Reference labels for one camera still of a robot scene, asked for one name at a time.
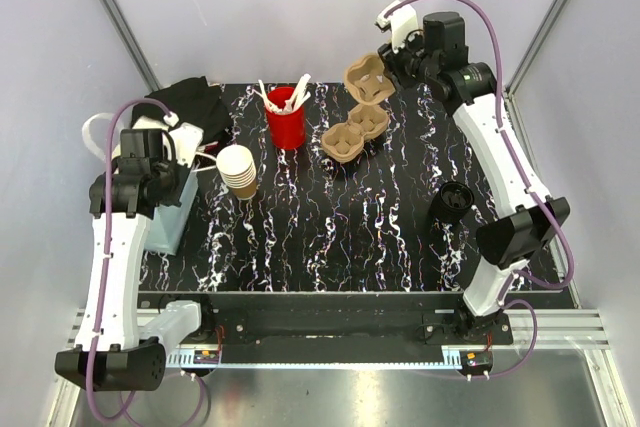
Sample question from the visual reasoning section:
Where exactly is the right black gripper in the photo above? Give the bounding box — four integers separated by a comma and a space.
376, 24, 437, 93

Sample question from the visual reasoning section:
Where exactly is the cardboard cup carrier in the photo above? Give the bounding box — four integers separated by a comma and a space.
344, 53, 396, 105

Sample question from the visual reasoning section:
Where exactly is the brown paper cup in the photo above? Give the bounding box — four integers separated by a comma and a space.
216, 145, 255, 177

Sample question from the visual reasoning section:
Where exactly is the light blue paper bag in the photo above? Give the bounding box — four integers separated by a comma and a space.
144, 163, 198, 255

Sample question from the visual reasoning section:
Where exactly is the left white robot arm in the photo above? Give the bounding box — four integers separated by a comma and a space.
54, 124, 216, 392

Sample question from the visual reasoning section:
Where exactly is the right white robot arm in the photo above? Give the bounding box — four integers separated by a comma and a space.
376, 6, 570, 344

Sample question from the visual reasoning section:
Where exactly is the white stirrers bundle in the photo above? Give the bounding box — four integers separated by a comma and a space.
257, 73, 311, 116

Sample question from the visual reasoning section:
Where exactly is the red cup holder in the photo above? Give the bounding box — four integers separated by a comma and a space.
265, 86, 306, 150

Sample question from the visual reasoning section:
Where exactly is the stack of black cup lids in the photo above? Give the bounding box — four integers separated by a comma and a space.
429, 181, 475, 224

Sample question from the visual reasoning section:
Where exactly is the black marble pattern mat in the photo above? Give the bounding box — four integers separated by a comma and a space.
119, 81, 564, 294

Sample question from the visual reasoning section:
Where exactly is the stack of brown paper cups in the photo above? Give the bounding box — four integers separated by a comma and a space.
220, 166, 257, 200

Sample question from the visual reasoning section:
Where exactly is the black folded cloth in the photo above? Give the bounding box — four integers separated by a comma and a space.
147, 76, 233, 144

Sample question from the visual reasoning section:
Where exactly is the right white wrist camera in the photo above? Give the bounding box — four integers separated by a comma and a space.
375, 0, 420, 53

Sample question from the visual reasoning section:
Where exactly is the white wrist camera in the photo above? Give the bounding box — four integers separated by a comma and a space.
133, 116, 204, 168
375, 0, 420, 53

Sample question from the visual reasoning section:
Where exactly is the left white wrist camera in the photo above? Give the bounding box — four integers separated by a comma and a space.
133, 116, 204, 168

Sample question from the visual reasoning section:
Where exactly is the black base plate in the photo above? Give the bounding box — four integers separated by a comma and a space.
137, 292, 513, 369

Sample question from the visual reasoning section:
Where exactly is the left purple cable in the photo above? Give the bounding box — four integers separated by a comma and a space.
83, 98, 207, 421

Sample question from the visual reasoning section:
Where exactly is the aluminium frame rail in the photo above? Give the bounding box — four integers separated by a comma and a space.
78, 294, 639, 426

